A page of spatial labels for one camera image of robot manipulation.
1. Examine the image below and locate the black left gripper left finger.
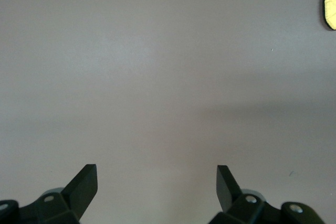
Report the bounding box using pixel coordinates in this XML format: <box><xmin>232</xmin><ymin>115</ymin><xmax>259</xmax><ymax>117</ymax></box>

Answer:
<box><xmin>18</xmin><ymin>164</ymin><xmax>99</xmax><ymax>224</ymax></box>

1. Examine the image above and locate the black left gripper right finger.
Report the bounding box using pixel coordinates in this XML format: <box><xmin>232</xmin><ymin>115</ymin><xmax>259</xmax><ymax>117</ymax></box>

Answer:
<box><xmin>208</xmin><ymin>165</ymin><xmax>283</xmax><ymax>224</ymax></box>

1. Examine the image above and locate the yellow quilted oven mitt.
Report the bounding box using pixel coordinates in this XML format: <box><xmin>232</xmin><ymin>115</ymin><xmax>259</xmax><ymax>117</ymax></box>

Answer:
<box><xmin>321</xmin><ymin>0</ymin><xmax>336</xmax><ymax>31</ymax></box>

